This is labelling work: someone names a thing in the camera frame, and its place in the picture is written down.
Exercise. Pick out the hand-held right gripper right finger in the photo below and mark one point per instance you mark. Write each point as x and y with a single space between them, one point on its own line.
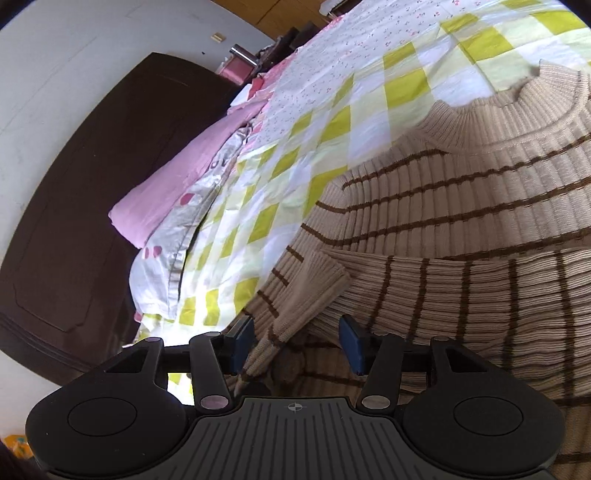
351 344

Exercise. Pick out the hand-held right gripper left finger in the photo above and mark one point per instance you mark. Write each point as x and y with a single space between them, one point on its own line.
242 346

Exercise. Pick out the beige brown striped sweater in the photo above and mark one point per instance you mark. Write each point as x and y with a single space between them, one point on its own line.
461 207

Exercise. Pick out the grey white printed pillow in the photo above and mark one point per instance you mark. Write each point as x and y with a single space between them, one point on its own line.
157 277

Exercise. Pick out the pink pillow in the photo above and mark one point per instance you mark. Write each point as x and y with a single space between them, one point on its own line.
175 194

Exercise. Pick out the dark wooden headboard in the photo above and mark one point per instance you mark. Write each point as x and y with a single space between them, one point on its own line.
69 207

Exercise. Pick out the yellow white checked bed sheet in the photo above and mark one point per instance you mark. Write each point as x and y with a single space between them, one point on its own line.
369 101

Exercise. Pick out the pink floral bed cover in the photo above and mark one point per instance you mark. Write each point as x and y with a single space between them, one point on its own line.
265 90

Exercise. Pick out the pink box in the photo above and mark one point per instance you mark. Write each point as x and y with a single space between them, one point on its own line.
233 71

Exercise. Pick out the metal thermos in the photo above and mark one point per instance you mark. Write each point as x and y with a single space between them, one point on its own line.
244 54

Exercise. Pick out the dark nightstand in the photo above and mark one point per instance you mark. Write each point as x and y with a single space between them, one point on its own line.
286 42

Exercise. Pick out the wooden wardrobe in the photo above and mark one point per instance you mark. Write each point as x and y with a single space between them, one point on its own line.
258 9

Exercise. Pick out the wall switch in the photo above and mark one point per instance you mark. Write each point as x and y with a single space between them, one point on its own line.
217 37

